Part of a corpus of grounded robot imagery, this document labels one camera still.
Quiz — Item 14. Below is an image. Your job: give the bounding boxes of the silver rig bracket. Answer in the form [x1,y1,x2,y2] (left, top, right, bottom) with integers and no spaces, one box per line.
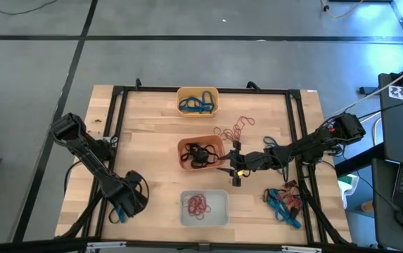
[281,245,324,253]
[86,241,127,253]

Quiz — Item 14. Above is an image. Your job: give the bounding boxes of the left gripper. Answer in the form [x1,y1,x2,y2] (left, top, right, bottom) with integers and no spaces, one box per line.
[111,171,149,217]

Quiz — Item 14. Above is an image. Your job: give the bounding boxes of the white plastic basket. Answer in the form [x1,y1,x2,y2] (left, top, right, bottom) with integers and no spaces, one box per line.
[179,190,230,228]

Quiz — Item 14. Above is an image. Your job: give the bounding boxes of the thin black rubber band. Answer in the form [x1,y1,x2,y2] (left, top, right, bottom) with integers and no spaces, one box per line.
[180,142,197,162]
[108,207,121,224]

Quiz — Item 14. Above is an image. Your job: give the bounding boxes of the black cable sleeve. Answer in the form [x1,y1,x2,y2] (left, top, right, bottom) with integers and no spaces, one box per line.
[60,189,113,240]
[298,168,352,246]

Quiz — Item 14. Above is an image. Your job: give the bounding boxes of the black rig beam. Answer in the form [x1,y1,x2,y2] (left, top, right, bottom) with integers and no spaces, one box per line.
[0,238,403,253]

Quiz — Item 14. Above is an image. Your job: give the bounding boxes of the yellow and black floor cable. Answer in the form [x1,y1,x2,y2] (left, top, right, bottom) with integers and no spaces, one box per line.
[0,0,58,16]

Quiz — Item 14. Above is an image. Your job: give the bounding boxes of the yellow plastic basket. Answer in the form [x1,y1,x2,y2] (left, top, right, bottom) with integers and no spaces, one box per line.
[176,86,220,118]

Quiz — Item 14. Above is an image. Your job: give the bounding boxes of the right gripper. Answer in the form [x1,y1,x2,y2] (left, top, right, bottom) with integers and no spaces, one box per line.
[217,140,272,187]

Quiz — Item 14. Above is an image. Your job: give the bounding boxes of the black desk base bar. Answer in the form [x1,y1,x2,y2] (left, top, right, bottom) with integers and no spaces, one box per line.
[334,142,387,179]

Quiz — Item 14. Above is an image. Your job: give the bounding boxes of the black aluminium table frame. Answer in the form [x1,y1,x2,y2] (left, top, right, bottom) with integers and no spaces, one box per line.
[81,85,328,245]

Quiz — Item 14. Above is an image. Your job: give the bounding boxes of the white cable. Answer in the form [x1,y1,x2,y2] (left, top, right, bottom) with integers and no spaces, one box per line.
[327,56,403,119]

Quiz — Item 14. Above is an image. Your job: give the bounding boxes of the orange plastic basket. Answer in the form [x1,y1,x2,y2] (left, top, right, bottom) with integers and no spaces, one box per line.
[177,135,226,172]

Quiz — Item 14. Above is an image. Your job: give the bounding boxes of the dark bands near top right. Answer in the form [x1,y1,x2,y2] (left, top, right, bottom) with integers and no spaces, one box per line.
[221,125,243,143]

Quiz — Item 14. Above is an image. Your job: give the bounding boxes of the thin black cable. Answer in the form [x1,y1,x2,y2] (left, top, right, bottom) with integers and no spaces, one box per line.
[63,160,82,197]

